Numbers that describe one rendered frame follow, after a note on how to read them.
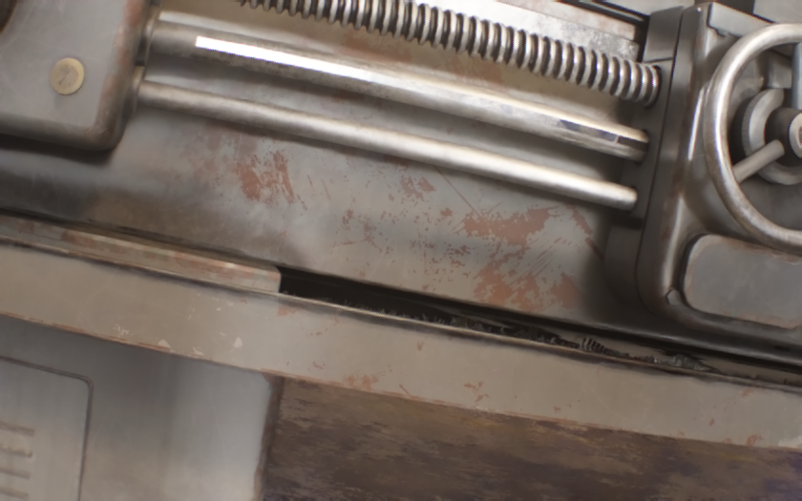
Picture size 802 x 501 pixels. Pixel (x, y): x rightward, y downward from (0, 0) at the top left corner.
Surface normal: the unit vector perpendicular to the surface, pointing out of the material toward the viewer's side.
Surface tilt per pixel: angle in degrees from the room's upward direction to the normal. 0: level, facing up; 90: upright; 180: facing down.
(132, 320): 90
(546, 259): 90
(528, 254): 90
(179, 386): 90
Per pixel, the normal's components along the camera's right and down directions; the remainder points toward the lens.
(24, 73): 0.21, 0.10
